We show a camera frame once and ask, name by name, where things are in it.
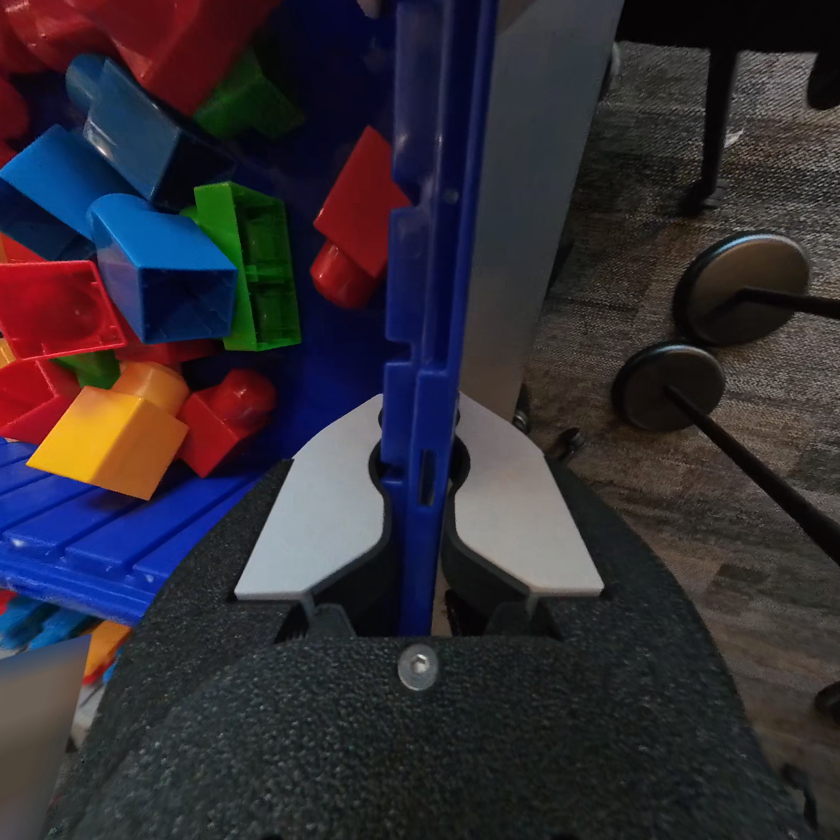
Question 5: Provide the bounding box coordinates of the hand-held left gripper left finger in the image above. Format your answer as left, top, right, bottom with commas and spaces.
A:
233, 392, 398, 611

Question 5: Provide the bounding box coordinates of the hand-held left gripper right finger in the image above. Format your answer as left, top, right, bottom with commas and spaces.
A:
440, 390, 606, 619

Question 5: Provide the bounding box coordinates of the pile of mega blocks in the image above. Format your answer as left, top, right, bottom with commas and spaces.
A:
0, 0, 411, 503

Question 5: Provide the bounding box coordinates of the blue plastic bin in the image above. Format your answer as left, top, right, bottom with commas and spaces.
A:
0, 0, 500, 637

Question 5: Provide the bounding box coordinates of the yellow mega block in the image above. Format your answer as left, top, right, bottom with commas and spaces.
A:
82, 620, 132, 686

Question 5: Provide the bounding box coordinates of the black round-base stand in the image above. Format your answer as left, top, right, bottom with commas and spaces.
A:
675, 233, 840, 347
610, 343, 840, 567

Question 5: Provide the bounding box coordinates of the black chair leg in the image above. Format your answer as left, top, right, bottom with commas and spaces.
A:
617, 0, 840, 217

